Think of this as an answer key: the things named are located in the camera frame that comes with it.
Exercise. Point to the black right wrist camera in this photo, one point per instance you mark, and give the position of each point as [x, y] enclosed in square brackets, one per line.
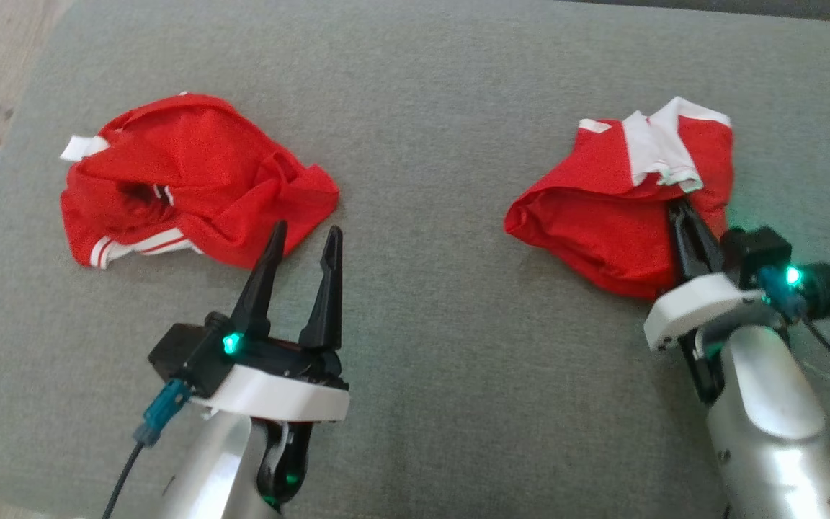
[753, 252]

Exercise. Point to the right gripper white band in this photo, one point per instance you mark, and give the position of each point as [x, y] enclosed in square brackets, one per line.
[689, 306]

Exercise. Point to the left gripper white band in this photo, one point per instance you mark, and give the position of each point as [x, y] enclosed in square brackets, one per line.
[278, 396]

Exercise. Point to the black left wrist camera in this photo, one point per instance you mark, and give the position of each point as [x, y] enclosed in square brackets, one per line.
[184, 353]

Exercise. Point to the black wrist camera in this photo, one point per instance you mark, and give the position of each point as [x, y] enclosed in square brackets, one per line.
[753, 252]
[184, 353]

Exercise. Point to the red basketball jersey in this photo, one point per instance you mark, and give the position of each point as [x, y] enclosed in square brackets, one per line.
[206, 158]

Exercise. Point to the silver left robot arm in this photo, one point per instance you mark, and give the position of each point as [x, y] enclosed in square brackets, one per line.
[206, 468]

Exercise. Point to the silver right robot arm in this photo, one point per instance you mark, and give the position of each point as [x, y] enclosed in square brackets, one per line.
[768, 432]

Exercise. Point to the red Bulls 23 jersey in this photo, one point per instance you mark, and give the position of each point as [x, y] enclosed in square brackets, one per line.
[588, 216]

